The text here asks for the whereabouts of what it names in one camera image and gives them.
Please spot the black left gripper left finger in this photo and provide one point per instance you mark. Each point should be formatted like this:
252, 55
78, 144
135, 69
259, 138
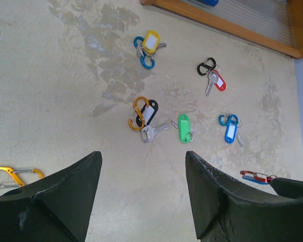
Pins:
55, 208

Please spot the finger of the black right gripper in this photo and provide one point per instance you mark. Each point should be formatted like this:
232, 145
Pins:
288, 188

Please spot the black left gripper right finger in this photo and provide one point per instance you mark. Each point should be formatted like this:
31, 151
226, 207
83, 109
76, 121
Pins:
225, 209

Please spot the red S carabiner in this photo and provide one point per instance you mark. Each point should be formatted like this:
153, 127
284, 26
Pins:
259, 176

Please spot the blue key tag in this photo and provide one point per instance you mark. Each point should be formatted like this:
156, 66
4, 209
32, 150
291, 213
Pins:
230, 134
255, 180

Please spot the silver key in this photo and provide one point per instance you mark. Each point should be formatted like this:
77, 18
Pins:
175, 124
148, 133
238, 137
160, 45
213, 79

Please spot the red key tag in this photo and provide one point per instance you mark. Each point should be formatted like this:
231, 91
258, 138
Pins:
221, 84

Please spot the black key tag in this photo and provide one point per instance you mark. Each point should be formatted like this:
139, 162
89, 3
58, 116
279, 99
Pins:
149, 112

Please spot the blue S carabiner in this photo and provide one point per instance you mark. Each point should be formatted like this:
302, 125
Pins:
146, 60
226, 120

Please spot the yellow key tag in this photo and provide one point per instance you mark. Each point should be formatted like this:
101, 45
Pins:
151, 42

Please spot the green key tag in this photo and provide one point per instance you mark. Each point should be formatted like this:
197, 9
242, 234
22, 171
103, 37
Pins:
185, 132

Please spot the wooden shelf rack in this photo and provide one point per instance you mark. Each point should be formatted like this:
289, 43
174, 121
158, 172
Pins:
276, 25

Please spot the blue stapler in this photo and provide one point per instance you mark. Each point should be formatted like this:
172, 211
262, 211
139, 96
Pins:
211, 3

